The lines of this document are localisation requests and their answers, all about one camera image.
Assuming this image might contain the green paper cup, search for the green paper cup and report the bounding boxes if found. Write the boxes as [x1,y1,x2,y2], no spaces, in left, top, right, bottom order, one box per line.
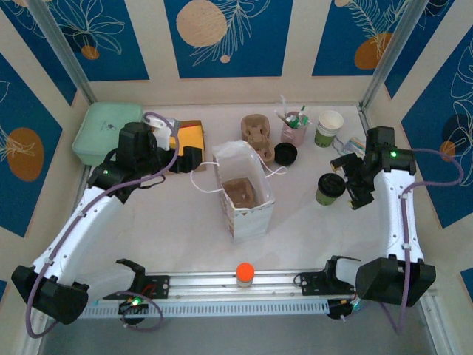
[315,172,347,207]

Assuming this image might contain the white paper bag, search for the white paper bag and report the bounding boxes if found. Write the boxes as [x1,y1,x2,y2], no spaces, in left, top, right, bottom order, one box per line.
[190,139,289,245]

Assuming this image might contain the yellow napkin stack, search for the yellow napkin stack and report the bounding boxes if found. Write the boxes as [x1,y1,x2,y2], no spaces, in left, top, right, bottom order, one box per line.
[177,124,205,152]

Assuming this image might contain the metal tongs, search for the metal tongs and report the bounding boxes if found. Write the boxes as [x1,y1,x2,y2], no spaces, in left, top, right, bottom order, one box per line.
[331,136,348,156]

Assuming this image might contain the sachet packet bundle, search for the sachet packet bundle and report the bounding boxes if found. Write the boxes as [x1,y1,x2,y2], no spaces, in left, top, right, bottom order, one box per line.
[340,136,369,156]

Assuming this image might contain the brown cardboard napkin box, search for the brown cardboard napkin box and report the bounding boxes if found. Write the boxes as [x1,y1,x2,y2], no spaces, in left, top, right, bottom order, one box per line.
[162,118,208,174]

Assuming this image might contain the paper cup stack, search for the paper cup stack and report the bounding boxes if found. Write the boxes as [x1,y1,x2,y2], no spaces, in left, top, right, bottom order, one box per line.
[314,109,344,149]

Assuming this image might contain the mint green zip pouch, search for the mint green zip pouch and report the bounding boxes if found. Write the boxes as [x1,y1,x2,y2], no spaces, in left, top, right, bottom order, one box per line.
[72,102,145,167]

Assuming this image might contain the pink holder cup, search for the pink holder cup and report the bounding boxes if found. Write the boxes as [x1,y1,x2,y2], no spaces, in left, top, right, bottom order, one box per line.
[281,110,307,146]

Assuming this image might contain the black controller board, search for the black controller board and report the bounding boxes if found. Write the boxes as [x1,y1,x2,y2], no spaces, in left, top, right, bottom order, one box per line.
[327,298,365,321]
[118,297,151,315]

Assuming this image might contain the orange capped jar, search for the orange capped jar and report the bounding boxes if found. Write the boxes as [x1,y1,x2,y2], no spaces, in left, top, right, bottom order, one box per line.
[235,262,256,288]

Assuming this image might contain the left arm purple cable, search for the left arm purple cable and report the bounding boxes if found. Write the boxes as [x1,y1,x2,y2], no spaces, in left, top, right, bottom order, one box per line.
[26,112,180,339]

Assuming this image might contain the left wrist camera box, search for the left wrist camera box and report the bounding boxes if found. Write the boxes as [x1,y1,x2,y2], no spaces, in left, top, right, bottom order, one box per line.
[151,118,182,151]

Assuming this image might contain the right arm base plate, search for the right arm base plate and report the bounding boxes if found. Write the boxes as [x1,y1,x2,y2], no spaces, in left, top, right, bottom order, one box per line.
[297,271,359,297]

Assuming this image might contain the aluminium frame post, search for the aluminium frame post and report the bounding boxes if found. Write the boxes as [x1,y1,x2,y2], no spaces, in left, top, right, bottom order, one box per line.
[27,0,99,107]
[360,0,432,112]

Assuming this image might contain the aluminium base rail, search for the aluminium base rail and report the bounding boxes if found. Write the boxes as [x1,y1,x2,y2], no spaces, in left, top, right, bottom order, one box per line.
[84,266,439,302]

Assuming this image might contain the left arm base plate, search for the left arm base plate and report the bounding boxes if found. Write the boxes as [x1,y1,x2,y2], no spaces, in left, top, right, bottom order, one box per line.
[102,274,171,300]

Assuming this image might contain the grey slotted cable duct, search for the grey slotted cable duct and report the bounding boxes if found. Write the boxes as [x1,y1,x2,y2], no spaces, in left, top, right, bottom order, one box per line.
[79,299,330,320]

